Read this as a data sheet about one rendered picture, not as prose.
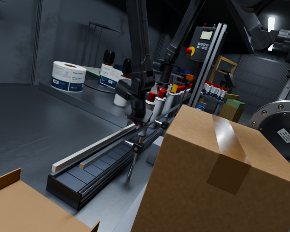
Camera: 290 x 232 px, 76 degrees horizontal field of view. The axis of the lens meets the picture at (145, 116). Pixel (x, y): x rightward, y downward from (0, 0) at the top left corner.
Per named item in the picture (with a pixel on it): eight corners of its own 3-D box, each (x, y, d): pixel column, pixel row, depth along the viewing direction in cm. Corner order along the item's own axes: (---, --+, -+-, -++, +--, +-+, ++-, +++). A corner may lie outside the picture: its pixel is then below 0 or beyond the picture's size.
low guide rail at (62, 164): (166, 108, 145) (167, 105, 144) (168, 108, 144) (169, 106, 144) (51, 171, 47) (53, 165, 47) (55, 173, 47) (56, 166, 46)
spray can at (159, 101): (148, 123, 105) (159, 89, 98) (156, 127, 103) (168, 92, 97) (144, 125, 100) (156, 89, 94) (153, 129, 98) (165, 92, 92)
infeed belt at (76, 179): (180, 105, 198) (181, 101, 197) (187, 107, 196) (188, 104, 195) (49, 188, 49) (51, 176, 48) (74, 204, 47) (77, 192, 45)
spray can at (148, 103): (137, 130, 91) (149, 90, 85) (147, 134, 90) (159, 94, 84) (133, 133, 86) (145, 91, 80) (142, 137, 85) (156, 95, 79)
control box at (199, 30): (194, 60, 126) (205, 31, 120) (215, 66, 113) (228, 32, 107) (184, 56, 120) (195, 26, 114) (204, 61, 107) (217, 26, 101)
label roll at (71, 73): (87, 89, 135) (90, 69, 130) (74, 94, 116) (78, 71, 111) (60, 81, 135) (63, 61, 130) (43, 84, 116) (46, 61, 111)
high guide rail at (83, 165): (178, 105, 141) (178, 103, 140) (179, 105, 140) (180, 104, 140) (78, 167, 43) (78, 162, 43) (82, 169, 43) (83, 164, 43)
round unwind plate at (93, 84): (98, 81, 173) (99, 79, 173) (127, 92, 164) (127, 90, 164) (74, 81, 145) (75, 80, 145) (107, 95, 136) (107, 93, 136)
